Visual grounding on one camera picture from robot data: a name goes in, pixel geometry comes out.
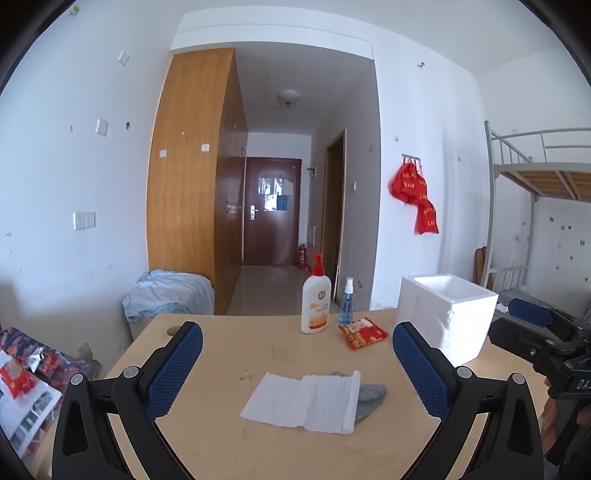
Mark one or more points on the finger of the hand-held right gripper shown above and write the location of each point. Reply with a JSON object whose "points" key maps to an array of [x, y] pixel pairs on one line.
{"points": [[531, 309], [521, 344]]}

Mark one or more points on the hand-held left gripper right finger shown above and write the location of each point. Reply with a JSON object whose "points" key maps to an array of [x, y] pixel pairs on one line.
{"points": [[418, 369]]}

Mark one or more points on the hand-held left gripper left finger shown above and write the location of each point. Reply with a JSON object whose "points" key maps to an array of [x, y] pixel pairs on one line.
{"points": [[175, 369]]}

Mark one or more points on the white styrofoam box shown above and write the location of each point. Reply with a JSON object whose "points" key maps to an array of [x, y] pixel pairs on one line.
{"points": [[429, 314]]}

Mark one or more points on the grey sock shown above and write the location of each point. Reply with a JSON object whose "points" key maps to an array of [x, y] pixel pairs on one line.
{"points": [[371, 399]]}

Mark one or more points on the wooden board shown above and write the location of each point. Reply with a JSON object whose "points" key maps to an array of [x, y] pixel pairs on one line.
{"points": [[481, 267]]}

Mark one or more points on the red snack packet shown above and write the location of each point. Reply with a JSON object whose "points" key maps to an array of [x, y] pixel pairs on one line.
{"points": [[362, 333]]}

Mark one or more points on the light blue cloth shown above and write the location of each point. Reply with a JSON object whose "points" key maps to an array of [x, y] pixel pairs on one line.
{"points": [[166, 290]]}

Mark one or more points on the blue spray bottle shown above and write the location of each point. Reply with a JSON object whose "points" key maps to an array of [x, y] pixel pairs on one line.
{"points": [[346, 309]]}

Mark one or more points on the white lotion pump bottle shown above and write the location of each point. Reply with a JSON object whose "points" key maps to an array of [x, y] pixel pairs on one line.
{"points": [[316, 304]]}

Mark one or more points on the white folded cloth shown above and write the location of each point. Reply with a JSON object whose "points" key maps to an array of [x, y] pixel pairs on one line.
{"points": [[300, 401]]}

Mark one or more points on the grey metal bunk bed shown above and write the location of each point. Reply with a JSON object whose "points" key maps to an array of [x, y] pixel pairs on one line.
{"points": [[545, 175]]}

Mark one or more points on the red gift bag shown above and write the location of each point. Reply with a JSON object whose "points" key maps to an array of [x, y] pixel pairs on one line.
{"points": [[421, 189], [427, 219], [402, 182]]}

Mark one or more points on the printed paper flyer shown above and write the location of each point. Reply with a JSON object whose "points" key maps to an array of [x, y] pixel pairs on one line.
{"points": [[32, 415]]}

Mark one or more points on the red fire extinguisher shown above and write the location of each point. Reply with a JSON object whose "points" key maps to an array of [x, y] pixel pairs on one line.
{"points": [[302, 256]]}

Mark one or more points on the dark brown door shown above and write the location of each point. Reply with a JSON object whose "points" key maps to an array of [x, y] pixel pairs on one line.
{"points": [[272, 235]]}

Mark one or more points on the wooden wardrobe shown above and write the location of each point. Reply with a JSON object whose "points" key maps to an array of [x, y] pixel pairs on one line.
{"points": [[194, 184]]}

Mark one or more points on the papers on door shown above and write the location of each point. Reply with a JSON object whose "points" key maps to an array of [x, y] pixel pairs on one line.
{"points": [[274, 194]]}

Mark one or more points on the ceiling lamp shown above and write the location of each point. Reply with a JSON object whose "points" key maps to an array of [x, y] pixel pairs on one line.
{"points": [[289, 97]]}

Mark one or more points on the white double wall socket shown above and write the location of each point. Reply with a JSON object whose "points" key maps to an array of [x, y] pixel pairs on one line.
{"points": [[84, 220]]}

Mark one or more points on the brown side door frame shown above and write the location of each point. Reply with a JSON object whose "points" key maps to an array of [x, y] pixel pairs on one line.
{"points": [[334, 207]]}

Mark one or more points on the metal wall hook rack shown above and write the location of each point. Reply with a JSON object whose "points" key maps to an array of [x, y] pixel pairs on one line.
{"points": [[412, 158]]}

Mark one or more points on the white wall switch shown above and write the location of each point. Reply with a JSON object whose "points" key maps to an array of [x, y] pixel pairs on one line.
{"points": [[101, 127]]}

